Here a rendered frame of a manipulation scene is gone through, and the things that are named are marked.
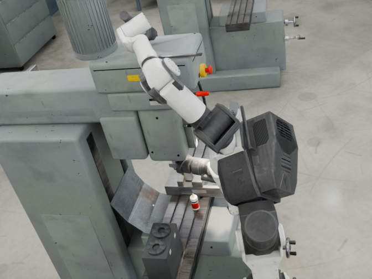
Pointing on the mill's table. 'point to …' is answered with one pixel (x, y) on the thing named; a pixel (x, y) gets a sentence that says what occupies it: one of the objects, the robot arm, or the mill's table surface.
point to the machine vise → (183, 186)
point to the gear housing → (134, 102)
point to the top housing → (192, 72)
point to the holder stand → (163, 251)
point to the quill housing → (164, 134)
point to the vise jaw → (197, 181)
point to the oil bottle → (194, 202)
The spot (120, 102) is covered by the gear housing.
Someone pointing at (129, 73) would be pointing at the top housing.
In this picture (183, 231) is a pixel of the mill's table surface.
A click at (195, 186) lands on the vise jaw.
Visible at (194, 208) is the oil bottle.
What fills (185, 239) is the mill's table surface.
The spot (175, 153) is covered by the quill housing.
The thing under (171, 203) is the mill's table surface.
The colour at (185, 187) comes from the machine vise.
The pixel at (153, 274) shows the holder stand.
